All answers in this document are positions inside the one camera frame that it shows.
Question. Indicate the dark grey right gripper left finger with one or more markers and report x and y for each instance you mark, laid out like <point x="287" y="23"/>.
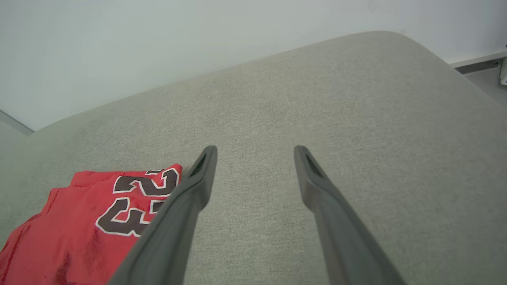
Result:
<point x="170" y="233"/>

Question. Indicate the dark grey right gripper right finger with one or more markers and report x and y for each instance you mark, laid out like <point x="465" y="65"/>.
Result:
<point x="340" y="233"/>

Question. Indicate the red and white jersey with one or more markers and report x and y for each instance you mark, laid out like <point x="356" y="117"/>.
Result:
<point x="71" y="233"/>

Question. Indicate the grey fabric sofa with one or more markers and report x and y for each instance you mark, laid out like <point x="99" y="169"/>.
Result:
<point x="277" y="118"/>

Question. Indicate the white object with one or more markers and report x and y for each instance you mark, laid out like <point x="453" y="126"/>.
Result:
<point x="504" y="73"/>

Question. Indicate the white wall baseboard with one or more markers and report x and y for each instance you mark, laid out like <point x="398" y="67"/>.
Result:
<point x="481" y="58"/>
<point x="14" y="122"/>

